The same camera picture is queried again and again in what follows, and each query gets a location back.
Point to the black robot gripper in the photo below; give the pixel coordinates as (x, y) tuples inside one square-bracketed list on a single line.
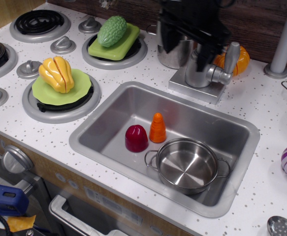
[(199, 21)]

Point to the silver toy faucet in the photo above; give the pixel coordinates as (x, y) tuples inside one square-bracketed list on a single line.
[(209, 84)]

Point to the tall steel cup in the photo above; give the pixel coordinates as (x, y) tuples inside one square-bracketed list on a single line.
[(176, 58)]

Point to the orange toy pumpkin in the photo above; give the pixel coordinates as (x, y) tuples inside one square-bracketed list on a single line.
[(241, 65)]

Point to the green rectangular tray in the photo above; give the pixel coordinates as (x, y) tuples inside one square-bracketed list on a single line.
[(119, 50)]

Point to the green toy bitter gourd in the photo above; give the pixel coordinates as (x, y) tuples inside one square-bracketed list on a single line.
[(112, 31)]

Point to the grey vertical pole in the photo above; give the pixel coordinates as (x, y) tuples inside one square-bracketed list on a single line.
[(277, 69)]

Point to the orange toy carrot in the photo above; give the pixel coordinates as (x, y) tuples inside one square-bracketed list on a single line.
[(157, 132)]

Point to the grey stove knob rear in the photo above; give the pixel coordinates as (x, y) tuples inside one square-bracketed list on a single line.
[(89, 26)]

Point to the dark red toy vegetable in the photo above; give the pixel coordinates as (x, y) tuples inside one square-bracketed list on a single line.
[(136, 139)]

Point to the small steel pot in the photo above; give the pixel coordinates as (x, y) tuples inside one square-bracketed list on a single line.
[(187, 165)]

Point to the silver sink basin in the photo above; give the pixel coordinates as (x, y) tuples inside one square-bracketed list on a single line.
[(191, 129)]

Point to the grey stove knob middle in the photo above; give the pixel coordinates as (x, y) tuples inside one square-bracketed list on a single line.
[(63, 46)]

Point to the yellow toy starfruit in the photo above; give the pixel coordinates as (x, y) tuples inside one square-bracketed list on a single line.
[(57, 73)]

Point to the black coil burner rear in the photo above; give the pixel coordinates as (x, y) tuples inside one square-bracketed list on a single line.
[(38, 26)]

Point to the light green round plate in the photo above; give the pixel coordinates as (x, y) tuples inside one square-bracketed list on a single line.
[(44, 93)]

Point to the grey stove knob front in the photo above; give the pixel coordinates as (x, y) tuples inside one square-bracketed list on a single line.
[(29, 70)]

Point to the silver slotted spoon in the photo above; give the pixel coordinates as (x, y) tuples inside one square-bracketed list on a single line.
[(277, 226)]

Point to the grey oven dial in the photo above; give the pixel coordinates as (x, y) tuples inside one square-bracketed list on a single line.
[(15, 161)]

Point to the blue clamp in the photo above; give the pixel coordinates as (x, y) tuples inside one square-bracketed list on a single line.
[(13, 201)]

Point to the front burner with ring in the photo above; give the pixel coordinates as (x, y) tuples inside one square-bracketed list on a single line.
[(29, 103)]

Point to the oven door handle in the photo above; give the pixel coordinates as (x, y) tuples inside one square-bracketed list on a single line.
[(56, 210)]

